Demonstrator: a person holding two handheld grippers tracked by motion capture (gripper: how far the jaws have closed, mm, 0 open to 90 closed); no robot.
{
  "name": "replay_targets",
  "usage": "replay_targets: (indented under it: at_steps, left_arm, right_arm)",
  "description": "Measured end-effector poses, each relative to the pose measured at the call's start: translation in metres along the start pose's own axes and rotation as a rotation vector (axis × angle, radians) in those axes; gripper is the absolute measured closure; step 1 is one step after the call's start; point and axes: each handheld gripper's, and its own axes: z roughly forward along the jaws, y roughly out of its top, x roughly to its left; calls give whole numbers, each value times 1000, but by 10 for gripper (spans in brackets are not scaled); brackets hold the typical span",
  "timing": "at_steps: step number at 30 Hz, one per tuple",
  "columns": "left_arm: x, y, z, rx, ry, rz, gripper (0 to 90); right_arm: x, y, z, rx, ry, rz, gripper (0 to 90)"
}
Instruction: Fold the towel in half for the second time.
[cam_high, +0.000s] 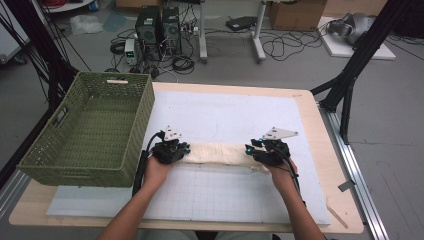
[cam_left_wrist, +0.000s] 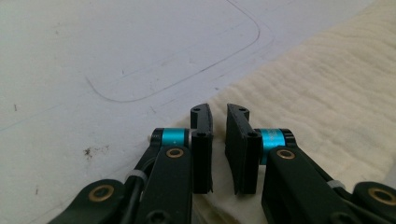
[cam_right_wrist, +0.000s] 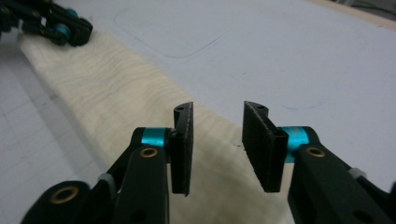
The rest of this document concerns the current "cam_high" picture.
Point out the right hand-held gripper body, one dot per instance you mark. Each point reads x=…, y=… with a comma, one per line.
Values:
x=275, y=151

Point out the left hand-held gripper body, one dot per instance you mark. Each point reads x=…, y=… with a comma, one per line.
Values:
x=166, y=151

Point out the cream patterned cloth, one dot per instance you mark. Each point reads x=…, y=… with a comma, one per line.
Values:
x=216, y=154

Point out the green woven basket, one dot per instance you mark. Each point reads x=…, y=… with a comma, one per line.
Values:
x=93, y=120

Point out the person's left hand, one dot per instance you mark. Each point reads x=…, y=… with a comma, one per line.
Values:
x=156, y=173

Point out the person's right hand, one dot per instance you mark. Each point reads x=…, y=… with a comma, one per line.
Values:
x=283, y=176

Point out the white grid mat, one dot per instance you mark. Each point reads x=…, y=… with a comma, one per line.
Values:
x=213, y=200

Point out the grey tape piece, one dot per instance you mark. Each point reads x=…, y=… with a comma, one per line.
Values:
x=346, y=185

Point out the thin wooden stick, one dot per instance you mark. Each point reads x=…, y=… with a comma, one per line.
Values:
x=337, y=216

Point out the grey power supply unit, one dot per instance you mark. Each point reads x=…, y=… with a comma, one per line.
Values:
x=130, y=51

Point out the white desk leg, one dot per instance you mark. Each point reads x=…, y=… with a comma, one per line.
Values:
x=258, y=33
x=202, y=30

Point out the black computer tower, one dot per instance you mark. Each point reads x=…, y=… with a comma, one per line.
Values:
x=148, y=30
x=171, y=30

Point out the flat black device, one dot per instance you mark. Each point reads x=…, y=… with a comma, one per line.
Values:
x=240, y=23

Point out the white floor board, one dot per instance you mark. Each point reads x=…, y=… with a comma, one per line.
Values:
x=340, y=50

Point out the brown cardboard box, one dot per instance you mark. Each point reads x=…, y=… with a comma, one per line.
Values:
x=296, y=15

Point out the grey rounded device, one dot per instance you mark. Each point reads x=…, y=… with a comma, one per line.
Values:
x=353, y=26

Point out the clear plastic bag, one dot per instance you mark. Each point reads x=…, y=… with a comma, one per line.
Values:
x=85, y=24

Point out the aluminium rail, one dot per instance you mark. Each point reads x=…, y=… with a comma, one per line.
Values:
x=353, y=166

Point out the black metal frame stand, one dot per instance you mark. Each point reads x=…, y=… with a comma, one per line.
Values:
x=363, y=53
x=36, y=36

